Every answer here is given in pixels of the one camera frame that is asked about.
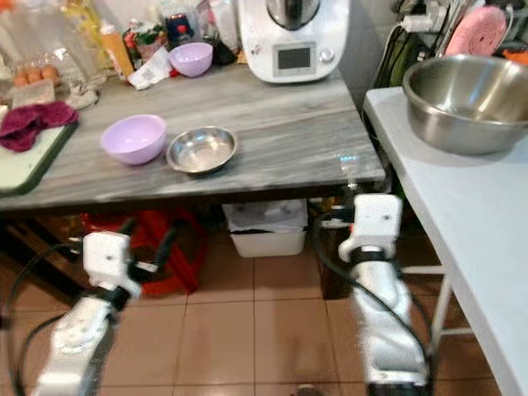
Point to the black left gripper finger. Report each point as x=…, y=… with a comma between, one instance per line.
x=167, y=246
x=129, y=226

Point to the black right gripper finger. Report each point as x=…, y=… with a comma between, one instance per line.
x=327, y=214

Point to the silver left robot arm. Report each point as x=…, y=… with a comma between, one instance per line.
x=78, y=346

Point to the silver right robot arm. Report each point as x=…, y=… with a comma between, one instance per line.
x=392, y=330

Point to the red plastic stool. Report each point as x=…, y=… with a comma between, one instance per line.
x=181, y=235

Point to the white plastic bin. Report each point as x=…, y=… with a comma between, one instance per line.
x=268, y=233

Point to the lilac plastic bowl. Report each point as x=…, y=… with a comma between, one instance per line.
x=191, y=59
x=132, y=139

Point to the small shallow steel bowl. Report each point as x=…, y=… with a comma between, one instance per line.
x=201, y=151

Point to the green rimmed cutting board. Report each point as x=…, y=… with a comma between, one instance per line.
x=25, y=169

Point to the grey crumpled cloth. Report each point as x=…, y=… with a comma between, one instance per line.
x=82, y=99

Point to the maroon towel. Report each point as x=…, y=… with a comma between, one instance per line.
x=37, y=124

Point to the white packet with code print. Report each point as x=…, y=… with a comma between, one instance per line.
x=150, y=72

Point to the clear lidded food container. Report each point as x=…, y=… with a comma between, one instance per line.
x=35, y=93

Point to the brown egg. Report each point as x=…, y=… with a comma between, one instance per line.
x=21, y=79
x=35, y=76
x=49, y=73

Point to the orange sauce bottle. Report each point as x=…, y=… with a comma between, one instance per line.
x=117, y=54

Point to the large steel mixing bowl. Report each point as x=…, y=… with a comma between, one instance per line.
x=466, y=103

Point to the white kitchen cooking machine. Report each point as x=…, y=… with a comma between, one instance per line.
x=260, y=41

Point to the green snack bag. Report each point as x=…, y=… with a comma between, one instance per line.
x=147, y=36

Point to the dark blue jar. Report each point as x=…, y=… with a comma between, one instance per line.
x=180, y=27

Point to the yellow food bag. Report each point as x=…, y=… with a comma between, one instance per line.
x=82, y=25

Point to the white power strip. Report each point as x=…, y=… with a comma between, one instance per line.
x=421, y=21

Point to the pink round cloth pad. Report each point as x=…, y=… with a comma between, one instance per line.
x=477, y=31

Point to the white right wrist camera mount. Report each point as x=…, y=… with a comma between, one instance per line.
x=375, y=223

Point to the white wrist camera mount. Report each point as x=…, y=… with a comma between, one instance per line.
x=375, y=223
x=109, y=260

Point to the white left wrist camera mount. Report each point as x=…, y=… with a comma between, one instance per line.
x=109, y=260

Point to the white metal table frame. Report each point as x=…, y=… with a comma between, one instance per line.
x=445, y=309

